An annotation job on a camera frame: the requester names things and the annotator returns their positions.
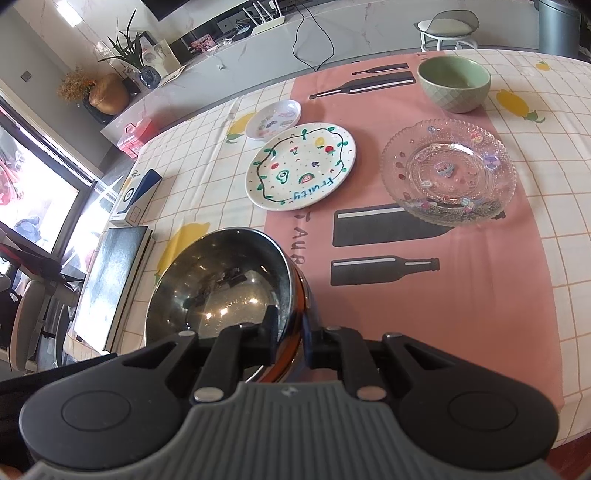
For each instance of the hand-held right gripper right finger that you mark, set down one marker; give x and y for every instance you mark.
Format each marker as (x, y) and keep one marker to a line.
(314, 346)

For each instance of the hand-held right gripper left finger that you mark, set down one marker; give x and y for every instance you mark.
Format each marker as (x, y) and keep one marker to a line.
(268, 332)

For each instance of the steel bowl with orange band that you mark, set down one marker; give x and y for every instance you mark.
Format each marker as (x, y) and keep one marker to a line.
(221, 286)

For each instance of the white fruit-painted plate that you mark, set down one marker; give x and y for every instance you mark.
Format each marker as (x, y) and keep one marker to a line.
(300, 161)

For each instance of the clear glass sticker plate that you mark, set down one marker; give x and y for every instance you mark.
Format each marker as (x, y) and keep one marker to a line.
(443, 175)

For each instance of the small white sticker plate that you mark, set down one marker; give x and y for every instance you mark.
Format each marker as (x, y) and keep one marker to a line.
(272, 117)

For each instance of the green ceramic bowl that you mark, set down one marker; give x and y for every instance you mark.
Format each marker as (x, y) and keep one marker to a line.
(455, 78)

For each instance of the pink bottle-print cloth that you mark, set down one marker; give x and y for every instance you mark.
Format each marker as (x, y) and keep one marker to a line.
(415, 300)

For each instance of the dark hardcover book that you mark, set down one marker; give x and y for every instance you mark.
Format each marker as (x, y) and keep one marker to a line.
(111, 281)

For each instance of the blue and white box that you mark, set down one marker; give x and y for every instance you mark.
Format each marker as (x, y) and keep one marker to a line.
(138, 194)

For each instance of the pink plastic box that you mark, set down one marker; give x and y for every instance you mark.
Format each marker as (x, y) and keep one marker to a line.
(138, 136)

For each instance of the white chair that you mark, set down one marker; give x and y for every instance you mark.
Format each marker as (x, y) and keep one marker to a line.
(27, 323)

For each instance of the black stand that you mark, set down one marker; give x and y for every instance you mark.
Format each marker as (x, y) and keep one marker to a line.
(32, 258)

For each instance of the window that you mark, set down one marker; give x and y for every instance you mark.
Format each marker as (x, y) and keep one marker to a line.
(41, 194)

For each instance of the checked lemon-print tablecloth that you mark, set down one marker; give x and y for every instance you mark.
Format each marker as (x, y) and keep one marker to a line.
(554, 230)

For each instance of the blue and white vase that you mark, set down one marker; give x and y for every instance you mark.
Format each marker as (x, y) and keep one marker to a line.
(150, 76)

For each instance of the gold round vase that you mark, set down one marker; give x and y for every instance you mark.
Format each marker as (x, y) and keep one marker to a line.
(108, 94)

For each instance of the small pink photo card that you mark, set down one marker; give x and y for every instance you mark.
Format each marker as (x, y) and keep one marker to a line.
(202, 44)

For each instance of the framed picture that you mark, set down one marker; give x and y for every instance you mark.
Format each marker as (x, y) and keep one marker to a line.
(161, 55)

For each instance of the white router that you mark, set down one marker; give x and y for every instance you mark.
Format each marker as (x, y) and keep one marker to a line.
(272, 27)

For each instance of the green leafy plant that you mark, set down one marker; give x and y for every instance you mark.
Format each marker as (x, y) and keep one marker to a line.
(129, 50)

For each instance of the dried flower bunch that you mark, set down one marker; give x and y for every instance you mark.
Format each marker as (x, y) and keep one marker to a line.
(74, 85)

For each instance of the black television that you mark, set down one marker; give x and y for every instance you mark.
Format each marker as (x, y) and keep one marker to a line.
(171, 7)

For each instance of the white round stool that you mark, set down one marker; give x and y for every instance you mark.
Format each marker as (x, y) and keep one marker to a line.
(445, 25)

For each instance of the grey trash can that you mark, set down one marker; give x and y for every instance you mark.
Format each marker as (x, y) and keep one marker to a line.
(556, 27)

